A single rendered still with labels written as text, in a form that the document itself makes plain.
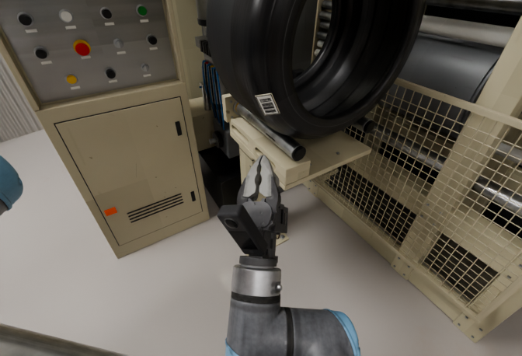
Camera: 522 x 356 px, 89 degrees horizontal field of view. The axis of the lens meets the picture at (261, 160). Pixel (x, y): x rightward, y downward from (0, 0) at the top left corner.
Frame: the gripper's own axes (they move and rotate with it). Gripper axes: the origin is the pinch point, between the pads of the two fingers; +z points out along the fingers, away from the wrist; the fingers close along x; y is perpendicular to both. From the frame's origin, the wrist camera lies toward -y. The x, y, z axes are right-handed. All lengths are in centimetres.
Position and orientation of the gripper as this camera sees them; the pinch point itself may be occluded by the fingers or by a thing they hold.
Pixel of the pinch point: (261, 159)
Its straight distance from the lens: 53.8
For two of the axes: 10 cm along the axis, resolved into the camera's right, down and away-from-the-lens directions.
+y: 4.6, 3.0, 8.3
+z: 0.8, -9.5, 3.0
